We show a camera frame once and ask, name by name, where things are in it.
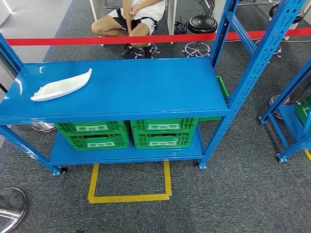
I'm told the blue metal shelf rack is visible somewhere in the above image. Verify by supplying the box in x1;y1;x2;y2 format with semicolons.
257;58;311;164
0;0;311;177

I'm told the white curved trim part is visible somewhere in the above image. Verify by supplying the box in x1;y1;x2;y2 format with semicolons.
30;67;92;102

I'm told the black round stool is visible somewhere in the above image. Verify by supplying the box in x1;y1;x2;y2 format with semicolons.
255;3;306;59
182;15;219;59
122;42;161;60

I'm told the black router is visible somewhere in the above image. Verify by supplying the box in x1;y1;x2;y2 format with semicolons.
174;16;187;35

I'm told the seated person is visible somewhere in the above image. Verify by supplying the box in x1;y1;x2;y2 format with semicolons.
91;0;166;59

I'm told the red barrier tape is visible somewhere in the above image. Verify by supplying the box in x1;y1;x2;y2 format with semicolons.
5;27;311;46

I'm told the chrome stool ring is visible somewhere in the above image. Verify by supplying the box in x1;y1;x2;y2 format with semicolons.
269;94;300;120

